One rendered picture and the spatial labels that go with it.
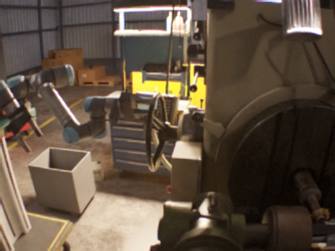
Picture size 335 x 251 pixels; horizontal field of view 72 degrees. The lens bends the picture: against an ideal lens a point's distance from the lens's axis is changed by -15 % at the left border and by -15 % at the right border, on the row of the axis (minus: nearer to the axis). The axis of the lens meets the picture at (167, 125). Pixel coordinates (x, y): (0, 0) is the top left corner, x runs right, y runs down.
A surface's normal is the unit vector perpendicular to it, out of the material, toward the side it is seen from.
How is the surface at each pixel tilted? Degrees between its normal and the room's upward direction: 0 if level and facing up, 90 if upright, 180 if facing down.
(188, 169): 90
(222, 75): 90
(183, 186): 90
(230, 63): 90
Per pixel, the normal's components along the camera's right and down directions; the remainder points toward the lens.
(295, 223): -0.07, -0.70
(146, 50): -0.22, 0.36
